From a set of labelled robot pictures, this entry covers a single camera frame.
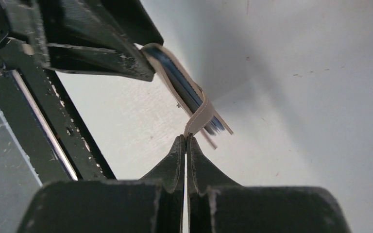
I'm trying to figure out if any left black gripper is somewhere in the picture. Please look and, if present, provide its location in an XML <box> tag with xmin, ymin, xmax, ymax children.
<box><xmin>0</xmin><ymin>0</ymin><xmax>155</xmax><ymax>82</ymax></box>

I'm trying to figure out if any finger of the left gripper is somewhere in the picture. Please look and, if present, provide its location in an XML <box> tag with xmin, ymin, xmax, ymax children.
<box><xmin>38</xmin><ymin>0</ymin><xmax>164</xmax><ymax>53</ymax></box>

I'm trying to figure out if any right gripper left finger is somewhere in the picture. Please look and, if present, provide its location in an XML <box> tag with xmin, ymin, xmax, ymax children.
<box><xmin>17</xmin><ymin>135</ymin><xmax>185</xmax><ymax>233</ymax></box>

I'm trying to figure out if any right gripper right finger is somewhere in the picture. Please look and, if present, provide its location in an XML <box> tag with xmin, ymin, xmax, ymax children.
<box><xmin>186</xmin><ymin>135</ymin><xmax>351</xmax><ymax>233</ymax></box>

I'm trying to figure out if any beige leather card holder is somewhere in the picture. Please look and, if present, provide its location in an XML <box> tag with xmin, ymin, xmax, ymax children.
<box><xmin>141</xmin><ymin>43</ymin><xmax>234</xmax><ymax>150</ymax></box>

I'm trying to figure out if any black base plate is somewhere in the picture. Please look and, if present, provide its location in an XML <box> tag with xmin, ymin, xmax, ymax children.
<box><xmin>0</xmin><ymin>41</ymin><xmax>115</xmax><ymax>182</ymax></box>

